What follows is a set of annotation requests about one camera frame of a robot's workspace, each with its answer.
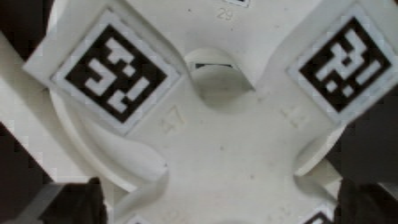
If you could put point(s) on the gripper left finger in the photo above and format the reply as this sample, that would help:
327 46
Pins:
66 204

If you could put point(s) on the white cylindrical table leg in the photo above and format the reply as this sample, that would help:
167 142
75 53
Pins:
208 61

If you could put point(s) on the white cross-shaped table base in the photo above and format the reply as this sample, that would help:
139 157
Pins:
237 150

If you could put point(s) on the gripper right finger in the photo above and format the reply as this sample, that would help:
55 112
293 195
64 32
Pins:
366 203

